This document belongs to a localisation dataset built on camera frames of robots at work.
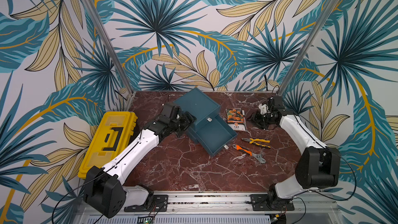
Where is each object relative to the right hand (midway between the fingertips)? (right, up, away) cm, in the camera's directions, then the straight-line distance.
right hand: (249, 120), depth 88 cm
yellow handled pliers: (+3, -13, +5) cm, 15 cm away
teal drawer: (-19, -9, +4) cm, 21 cm away
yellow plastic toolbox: (-72, -6, -10) cm, 73 cm away
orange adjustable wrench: (+5, -21, 0) cm, 21 cm away
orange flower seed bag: (-4, -1, +15) cm, 16 cm away
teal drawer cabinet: (-27, +8, -2) cm, 28 cm away
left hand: (-31, -1, -10) cm, 33 cm away
